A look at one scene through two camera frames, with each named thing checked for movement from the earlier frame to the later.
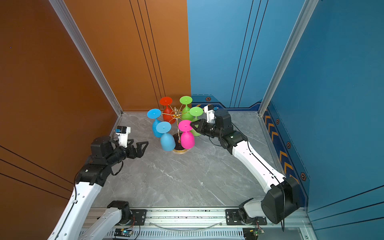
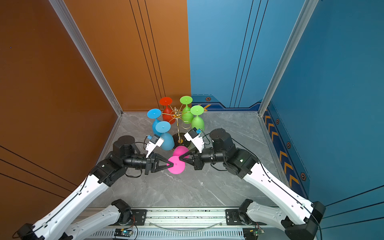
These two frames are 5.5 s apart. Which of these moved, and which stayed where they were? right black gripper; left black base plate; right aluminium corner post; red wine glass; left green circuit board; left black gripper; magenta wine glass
Moved: magenta wine glass; right black gripper; left black gripper
Stayed: left green circuit board; right aluminium corner post; left black base plate; red wine glass
